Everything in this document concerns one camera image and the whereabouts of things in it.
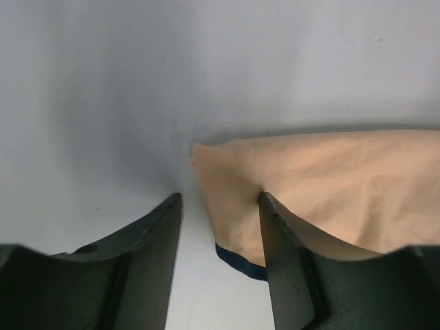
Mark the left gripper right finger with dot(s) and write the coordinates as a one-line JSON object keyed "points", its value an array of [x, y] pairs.
{"points": [[317, 281]]}

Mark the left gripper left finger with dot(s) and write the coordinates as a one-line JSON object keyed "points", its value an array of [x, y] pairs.
{"points": [[122, 281]]}

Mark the beige navy-trimmed underwear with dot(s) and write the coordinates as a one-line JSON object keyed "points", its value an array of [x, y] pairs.
{"points": [[376, 190]]}

